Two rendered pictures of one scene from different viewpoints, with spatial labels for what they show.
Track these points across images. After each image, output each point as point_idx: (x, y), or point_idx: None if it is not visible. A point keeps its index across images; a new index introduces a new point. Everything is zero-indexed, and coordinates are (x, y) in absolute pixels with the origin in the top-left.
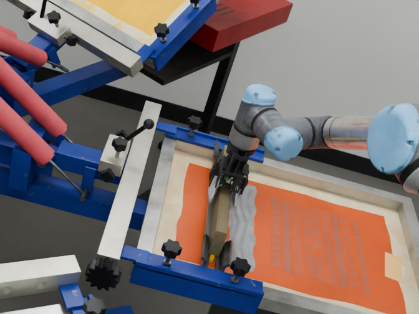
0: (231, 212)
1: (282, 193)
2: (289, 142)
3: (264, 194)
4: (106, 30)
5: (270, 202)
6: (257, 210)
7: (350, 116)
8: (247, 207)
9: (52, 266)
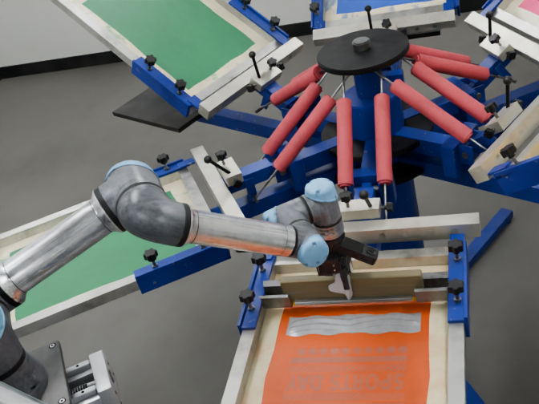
0: (363, 315)
1: (419, 355)
2: (263, 218)
3: (408, 339)
4: (532, 141)
5: (397, 345)
6: (376, 335)
7: (269, 222)
8: (377, 325)
9: (233, 215)
